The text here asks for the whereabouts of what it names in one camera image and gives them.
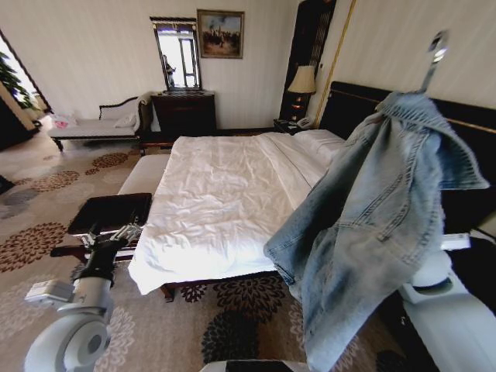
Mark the silver metal clothes hanger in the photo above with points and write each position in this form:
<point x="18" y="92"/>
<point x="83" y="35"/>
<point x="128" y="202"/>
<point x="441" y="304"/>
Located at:
<point x="436" y="54"/>

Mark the pink and white bag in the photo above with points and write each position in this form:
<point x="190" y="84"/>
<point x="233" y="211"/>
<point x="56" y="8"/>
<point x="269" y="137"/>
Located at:
<point x="64" y="120"/>

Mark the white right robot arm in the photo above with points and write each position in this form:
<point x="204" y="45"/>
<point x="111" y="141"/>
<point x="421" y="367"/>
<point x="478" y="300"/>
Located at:
<point x="449" y="310"/>

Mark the dark wooden nightstand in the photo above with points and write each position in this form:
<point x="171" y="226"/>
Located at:
<point x="284" y="126"/>

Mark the white robot front shell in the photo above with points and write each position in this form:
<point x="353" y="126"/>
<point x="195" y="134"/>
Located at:
<point x="255" y="366"/>

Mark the white bed duvet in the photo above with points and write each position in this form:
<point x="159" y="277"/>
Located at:
<point x="217" y="193"/>

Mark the white chaise cushion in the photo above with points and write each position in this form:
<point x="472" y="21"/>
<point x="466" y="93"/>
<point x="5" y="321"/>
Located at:
<point x="125" y="121"/>

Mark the beige shade table lamp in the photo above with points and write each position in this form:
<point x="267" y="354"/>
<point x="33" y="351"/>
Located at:
<point x="302" y="79"/>

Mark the white bed end bench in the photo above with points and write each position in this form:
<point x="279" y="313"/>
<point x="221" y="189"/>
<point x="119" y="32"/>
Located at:
<point x="143" y="174"/>

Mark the dark wooden wall panel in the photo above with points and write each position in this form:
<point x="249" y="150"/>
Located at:
<point x="310" y="46"/>

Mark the light blue denim jacket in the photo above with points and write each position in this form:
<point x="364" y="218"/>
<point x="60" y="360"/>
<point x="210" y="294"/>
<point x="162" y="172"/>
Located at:
<point x="364" y="217"/>

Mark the black luggage stool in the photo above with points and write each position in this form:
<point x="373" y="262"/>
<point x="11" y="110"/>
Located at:
<point x="110" y="213"/>

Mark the gold framed painting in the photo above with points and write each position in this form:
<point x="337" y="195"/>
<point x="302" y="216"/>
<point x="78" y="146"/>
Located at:
<point x="220" y="34"/>

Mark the gold wall trim strip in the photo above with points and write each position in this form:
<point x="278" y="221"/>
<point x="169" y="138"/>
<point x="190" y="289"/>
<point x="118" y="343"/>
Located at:
<point x="336" y="62"/>

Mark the white desk telephone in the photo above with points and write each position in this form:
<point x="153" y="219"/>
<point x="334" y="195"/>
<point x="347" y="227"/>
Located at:
<point x="305" y="122"/>

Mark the dark wooden cabinet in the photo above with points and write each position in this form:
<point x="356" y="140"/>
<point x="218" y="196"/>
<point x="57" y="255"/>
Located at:
<point x="15" y="124"/>

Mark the green potted plant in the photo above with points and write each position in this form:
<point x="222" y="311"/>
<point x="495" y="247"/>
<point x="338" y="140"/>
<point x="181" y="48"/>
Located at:
<point x="11" y="77"/>

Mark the black bed headboard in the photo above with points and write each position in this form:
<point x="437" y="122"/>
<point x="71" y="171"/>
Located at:
<point x="356" y="104"/>

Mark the dark wooden dresser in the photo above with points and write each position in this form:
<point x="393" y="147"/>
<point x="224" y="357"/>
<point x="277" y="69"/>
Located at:
<point x="184" y="112"/>

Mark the white bed pillow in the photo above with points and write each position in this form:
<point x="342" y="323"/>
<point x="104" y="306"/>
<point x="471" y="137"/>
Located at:
<point x="321" y="140"/>

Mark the white chaise lounge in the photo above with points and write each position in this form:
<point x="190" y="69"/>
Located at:
<point x="97" y="126"/>

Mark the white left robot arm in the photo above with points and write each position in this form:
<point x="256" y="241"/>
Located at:
<point x="73" y="333"/>

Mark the dark framed wall mirror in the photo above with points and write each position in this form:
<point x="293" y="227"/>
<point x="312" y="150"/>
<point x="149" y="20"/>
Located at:
<point x="179" y="54"/>

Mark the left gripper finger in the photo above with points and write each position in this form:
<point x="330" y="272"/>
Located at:
<point x="91" y="240"/>
<point x="128" y="232"/>

